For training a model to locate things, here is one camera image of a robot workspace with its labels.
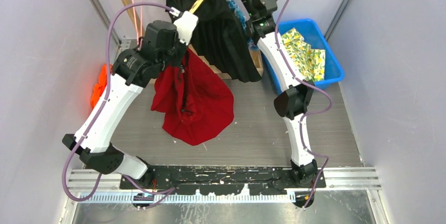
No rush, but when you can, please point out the black skirt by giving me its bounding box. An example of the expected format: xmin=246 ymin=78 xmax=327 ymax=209
xmin=166 ymin=0 xmax=262 ymax=83

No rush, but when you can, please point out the red pleated skirt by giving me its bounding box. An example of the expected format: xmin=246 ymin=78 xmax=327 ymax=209
xmin=150 ymin=49 xmax=235 ymax=146

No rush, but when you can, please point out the lemon print skirt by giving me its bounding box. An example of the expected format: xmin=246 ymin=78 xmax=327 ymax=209
xmin=281 ymin=28 xmax=326 ymax=82

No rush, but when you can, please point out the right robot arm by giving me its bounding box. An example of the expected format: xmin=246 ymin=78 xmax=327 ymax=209
xmin=241 ymin=0 xmax=318 ymax=188

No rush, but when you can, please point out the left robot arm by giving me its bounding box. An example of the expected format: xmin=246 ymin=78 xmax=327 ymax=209
xmin=62 ymin=18 xmax=197 ymax=189

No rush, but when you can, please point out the blue floral skirt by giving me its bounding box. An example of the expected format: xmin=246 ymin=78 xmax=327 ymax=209
xmin=226 ymin=0 xmax=259 ymax=52

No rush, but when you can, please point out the wooden clothes rack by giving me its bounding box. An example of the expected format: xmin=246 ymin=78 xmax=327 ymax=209
xmin=111 ymin=0 xmax=277 ymax=87

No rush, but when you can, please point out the orange cloth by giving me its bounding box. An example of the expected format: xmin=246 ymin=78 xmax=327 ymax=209
xmin=90 ymin=64 xmax=113 ymax=109

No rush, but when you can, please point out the blue plastic bin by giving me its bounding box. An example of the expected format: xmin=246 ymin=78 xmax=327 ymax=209
xmin=278 ymin=19 xmax=344 ymax=89

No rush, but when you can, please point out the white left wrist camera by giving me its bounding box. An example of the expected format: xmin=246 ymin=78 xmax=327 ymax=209
xmin=169 ymin=7 xmax=198 ymax=46

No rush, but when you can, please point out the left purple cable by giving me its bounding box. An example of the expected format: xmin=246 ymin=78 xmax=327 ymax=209
xmin=62 ymin=2 xmax=175 ymax=210

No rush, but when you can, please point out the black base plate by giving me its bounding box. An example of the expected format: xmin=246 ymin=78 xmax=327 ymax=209
xmin=119 ymin=165 xmax=326 ymax=196

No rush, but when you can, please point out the aluminium rail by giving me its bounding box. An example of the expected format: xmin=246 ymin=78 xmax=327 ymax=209
xmin=68 ymin=166 xmax=381 ymax=208

